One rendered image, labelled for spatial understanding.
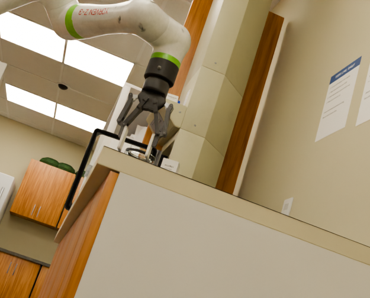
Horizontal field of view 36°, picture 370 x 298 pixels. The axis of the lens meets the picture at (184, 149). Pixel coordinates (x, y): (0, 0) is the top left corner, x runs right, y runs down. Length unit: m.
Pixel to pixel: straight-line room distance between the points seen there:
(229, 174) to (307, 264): 1.53
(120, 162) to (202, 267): 0.27
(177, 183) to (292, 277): 0.31
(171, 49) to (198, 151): 0.74
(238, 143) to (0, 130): 5.55
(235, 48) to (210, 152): 0.48
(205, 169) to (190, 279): 1.24
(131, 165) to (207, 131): 1.22
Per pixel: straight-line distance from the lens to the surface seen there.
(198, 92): 2.39
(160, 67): 1.64
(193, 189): 1.18
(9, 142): 7.96
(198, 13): 2.97
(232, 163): 2.76
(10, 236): 7.75
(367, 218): 1.60
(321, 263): 1.27
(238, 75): 2.57
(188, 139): 2.32
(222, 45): 2.51
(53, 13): 1.99
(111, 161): 1.16
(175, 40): 1.68
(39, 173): 7.52
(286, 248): 1.24
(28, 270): 7.17
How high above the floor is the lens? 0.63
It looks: 18 degrees up
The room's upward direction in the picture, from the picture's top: 18 degrees clockwise
